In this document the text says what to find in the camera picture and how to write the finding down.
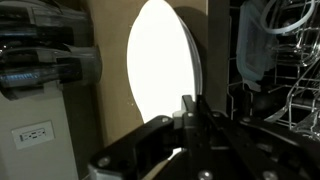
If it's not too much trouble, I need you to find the white plate on counter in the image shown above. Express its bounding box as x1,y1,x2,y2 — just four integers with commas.
179,19,203,95

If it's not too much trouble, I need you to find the black toaster appliance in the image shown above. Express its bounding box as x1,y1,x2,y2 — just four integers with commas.
0,0,102,101

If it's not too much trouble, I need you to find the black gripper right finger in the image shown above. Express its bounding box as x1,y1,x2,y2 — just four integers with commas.
181,96,234,180

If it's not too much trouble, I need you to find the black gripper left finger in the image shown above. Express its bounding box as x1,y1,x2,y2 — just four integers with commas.
88,116,174,180

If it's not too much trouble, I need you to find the white plate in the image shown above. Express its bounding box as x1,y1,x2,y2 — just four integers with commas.
127,0,197,122
179,19,203,95

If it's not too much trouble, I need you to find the dishwasher lower wire rack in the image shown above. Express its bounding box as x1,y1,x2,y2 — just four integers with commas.
227,0,320,141

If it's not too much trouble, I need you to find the wall power outlet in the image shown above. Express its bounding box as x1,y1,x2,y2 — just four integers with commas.
11,121,55,150

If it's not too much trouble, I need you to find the clear plastic food container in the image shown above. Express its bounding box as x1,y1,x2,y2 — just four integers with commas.
236,0,275,81

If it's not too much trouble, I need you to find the white plate front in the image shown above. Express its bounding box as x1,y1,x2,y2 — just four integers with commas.
127,0,197,122

